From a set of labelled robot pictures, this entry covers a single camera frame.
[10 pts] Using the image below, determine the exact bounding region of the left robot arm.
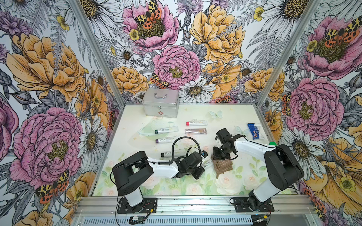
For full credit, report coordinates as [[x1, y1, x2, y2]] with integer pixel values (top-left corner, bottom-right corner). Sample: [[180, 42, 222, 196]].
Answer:
[[112, 151, 208, 208]]

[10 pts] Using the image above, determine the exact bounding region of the silver metal first-aid case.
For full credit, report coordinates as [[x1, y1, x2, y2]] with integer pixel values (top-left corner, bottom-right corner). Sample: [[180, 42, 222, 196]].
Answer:
[[142, 89, 180, 118]]

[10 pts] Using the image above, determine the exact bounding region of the blue bandage packet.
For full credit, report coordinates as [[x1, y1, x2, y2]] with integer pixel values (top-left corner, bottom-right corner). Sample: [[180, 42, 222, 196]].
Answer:
[[248, 123, 260, 140]]

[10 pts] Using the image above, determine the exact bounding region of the pink cap toothpaste tube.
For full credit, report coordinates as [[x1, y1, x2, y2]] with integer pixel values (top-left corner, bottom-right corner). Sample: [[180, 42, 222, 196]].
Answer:
[[186, 120, 208, 126]]

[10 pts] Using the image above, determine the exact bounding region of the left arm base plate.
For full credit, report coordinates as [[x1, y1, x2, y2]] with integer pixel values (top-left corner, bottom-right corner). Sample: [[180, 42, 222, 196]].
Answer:
[[116, 197, 158, 214]]

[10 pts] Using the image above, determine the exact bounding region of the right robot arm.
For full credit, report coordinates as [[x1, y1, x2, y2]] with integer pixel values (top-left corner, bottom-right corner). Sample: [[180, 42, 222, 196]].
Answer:
[[213, 128, 304, 212]]

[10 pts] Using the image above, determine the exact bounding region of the dark green cap toothpaste tube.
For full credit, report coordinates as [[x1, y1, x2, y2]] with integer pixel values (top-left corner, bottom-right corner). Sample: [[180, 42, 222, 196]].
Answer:
[[155, 126, 179, 134]]

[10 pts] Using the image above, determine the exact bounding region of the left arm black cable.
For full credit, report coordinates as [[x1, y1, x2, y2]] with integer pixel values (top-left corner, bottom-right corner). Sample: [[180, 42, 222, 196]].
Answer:
[[108, 136, 203, 204]]

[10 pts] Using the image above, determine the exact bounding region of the purple cap toothpaste tube upper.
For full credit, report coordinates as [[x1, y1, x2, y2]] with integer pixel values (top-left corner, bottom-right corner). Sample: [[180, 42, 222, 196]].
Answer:
[[155, 136, 179, 144]]

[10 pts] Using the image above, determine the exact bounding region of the metallic pink toothpaste tube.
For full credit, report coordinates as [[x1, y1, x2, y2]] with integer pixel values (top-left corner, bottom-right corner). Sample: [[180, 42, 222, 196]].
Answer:
[[185, 128, 207, 135]]

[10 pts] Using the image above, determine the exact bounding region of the aluminium front rail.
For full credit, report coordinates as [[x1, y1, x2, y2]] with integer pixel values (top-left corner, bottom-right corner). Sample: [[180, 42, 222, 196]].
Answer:
[[72, 195, 323, 226]]

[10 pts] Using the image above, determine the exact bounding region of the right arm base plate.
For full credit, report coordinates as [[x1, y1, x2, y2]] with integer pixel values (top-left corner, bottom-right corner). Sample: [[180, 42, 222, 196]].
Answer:
[[229, 196, 274, 213]]

